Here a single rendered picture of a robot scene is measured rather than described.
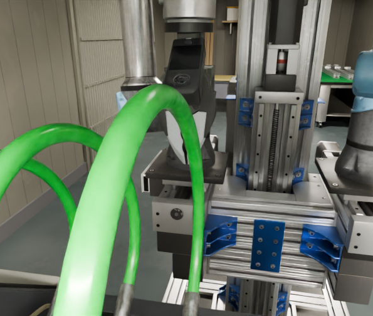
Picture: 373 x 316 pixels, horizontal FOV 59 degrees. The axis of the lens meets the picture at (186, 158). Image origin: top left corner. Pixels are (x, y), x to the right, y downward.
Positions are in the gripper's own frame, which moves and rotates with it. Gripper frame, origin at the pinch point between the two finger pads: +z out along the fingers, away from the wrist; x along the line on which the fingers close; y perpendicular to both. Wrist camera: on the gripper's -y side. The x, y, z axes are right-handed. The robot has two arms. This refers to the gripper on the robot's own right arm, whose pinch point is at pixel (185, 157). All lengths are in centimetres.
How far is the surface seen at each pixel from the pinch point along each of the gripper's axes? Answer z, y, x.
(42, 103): 36, 201, 158
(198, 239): 4.9, -14.5, -4.0
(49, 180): -3.6, -18.9, 11.7
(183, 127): -11.5, -23.3, -3.9
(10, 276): 24.0, -5.0, 32.4
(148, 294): 122, 95, 39
